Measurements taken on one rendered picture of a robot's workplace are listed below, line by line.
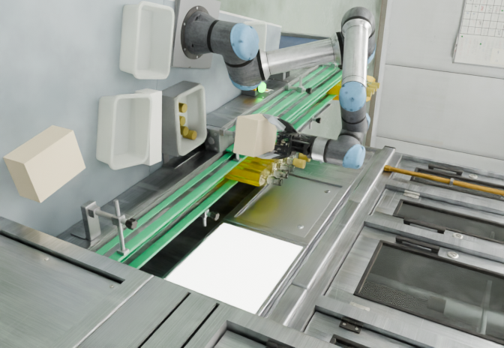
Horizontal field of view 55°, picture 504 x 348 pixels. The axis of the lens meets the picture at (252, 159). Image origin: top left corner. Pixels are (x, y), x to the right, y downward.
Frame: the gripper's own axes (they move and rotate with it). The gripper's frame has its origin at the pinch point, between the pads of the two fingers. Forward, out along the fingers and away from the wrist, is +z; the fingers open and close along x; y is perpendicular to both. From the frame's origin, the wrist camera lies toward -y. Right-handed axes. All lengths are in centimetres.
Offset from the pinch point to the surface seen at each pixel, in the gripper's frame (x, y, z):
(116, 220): 21, 52, 14
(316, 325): 46, 22, -36
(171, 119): -0.9, 11.0, 28.9
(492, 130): 41, -643, -65
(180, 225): 31.1, 19.7, 15.2
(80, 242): 31, 52, 26
